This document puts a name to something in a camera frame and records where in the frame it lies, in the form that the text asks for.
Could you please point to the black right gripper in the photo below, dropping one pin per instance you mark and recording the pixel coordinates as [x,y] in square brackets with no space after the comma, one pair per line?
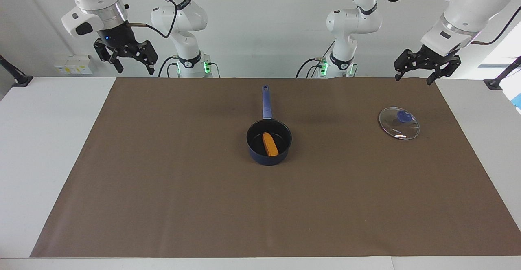
[118,38]

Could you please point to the dark blue saucepan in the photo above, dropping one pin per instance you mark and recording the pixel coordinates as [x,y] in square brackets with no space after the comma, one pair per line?
[266,103]

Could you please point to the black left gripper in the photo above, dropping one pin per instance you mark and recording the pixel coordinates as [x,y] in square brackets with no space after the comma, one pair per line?
[433,56]

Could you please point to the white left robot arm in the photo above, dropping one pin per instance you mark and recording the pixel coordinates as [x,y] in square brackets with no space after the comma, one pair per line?
[350,21]

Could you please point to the black camera stand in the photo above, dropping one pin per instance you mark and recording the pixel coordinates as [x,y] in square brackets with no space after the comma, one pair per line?
[19,79]
[495,83]

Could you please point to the brown table mat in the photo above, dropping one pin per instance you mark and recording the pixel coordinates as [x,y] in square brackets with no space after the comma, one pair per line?
[163,213]

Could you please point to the glass lid with blue knob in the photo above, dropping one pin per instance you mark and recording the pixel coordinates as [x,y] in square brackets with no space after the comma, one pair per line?
[399,127]

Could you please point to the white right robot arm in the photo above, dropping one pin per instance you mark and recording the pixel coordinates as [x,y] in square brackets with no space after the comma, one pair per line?
[185,38]

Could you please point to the yellow corn cob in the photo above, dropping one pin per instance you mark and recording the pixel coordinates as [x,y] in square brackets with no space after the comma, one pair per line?
[270,144]

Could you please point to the light blue object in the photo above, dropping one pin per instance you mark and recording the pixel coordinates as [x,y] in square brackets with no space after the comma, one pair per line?
[518,101]

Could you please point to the white wall socket box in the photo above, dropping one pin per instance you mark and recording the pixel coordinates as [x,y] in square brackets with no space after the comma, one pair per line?
[73,66]

